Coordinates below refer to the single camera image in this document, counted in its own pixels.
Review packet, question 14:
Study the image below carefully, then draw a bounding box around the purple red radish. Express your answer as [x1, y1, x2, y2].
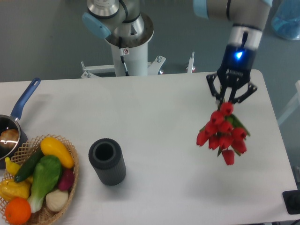
[58, 169, 75, 191]

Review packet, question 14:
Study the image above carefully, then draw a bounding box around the green bok choy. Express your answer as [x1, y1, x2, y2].
[28, 155, 62, 213]

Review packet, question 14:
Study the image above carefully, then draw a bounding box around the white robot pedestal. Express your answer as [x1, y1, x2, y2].
[81, 13, 166, 78]

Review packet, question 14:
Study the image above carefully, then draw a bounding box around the dark green cucumber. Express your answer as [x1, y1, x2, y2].
[14, 148, 44, 183]

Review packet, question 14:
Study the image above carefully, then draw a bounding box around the brown bread in pan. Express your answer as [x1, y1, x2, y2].
[0, 129, 19, 150]

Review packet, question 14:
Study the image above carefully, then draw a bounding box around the black device at edge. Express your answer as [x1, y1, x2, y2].
[282, 190, 300, 215]

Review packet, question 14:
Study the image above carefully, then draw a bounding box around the small yellow banana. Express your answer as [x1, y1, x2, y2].
[3, 157, 33, 184]

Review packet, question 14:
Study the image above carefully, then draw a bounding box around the black cable on pedestal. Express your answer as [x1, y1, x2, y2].
[118, 37, 130, 76]

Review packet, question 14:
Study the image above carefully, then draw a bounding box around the blue handled saucepan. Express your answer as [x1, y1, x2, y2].
[0, 78, 41, 169]

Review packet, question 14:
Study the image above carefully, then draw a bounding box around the woven wicker basket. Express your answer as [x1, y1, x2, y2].
[0, 135, 79, 225]

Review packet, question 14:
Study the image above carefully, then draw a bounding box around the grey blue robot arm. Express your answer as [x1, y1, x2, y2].
[82, 0, 272, 104]

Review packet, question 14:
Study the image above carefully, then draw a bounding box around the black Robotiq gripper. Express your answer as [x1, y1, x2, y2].
[206, 24, 262, 105]

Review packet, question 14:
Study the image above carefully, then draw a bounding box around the white garlic bulb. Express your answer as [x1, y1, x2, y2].
[45, 189, 68, 212]

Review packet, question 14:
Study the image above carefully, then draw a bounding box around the red tulip bouquet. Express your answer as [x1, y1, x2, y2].
[196, 102, 250, 165]

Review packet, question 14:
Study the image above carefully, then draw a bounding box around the yellow bell pepper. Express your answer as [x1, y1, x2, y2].
[0, 179, 31, 202]

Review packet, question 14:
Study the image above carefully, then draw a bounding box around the blue transparent container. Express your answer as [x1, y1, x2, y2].
[271, 0, 300, 40]

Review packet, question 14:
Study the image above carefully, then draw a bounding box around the dark grey ribbed vase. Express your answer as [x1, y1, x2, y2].
[88, 138, 126, 186]

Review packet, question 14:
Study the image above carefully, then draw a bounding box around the yellow squash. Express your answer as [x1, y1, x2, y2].
[40, 137, 75, 169]

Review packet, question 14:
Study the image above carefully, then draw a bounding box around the orange fruit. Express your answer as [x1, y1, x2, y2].
[5, 197, 31, 225]

